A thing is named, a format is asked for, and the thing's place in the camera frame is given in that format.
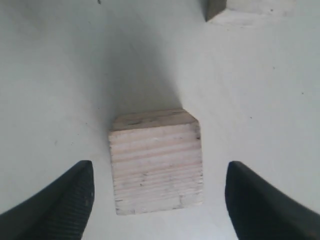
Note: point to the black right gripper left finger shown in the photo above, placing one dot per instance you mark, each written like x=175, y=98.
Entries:
x=60, y=211

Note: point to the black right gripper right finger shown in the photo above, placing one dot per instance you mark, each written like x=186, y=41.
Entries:
x=259, y=211

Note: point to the third largest wooden cube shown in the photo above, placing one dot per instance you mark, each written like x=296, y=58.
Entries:
x=156, y=161

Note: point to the second largest wooden cube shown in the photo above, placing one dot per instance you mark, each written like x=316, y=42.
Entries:
x=247, y=13

